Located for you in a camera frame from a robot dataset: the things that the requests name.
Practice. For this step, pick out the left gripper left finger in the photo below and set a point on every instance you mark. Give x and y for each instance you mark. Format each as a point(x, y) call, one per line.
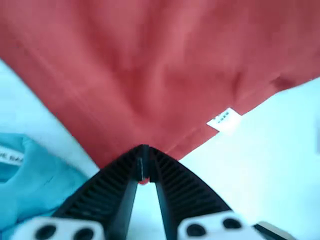
point(110, 190)

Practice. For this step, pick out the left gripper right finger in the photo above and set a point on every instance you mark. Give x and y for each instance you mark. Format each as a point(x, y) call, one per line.
point(185, 190)

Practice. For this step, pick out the red shirt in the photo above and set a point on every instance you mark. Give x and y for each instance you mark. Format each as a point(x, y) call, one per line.
point(140, 70)

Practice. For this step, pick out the light blue shirt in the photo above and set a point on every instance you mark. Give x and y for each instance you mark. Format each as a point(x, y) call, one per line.
point(32, 180)

